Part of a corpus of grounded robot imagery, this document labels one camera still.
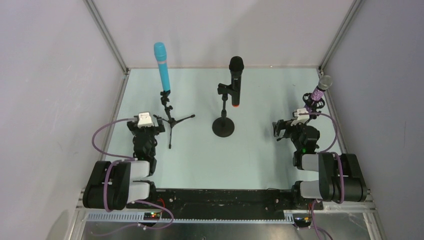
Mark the black tripod clip stand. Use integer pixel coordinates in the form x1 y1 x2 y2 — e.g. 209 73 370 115
153 90 196 149

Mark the black shock mount tripod stand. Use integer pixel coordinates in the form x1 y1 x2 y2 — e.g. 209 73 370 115
276 92 326 143

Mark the black round base stand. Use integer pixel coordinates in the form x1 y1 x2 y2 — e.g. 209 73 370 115
212 83 240 138

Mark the purple glitter microphone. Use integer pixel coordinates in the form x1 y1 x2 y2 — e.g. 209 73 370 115
302 75 333 110

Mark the black orange-tipped microphone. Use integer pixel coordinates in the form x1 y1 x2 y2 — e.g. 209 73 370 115
229 56 245 107

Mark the teal blue microphone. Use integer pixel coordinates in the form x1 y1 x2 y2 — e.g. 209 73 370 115
153 42 171 92

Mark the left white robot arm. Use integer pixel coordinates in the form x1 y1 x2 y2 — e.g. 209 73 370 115
82 116 165 212

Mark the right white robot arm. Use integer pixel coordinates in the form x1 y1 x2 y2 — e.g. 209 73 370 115
272 119 368 204

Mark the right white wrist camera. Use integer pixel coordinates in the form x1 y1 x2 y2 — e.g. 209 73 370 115
290 108 310 126

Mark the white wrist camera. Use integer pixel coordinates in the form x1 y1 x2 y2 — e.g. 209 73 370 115
136 111 155 128
290 108 310 126

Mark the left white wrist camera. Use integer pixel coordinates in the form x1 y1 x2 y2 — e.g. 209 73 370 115
136 111 155 128

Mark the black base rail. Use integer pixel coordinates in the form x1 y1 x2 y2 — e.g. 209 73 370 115
147 188 313 220

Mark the white toothed cable duct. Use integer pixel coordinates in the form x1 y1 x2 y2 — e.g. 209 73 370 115
85 211 295 224

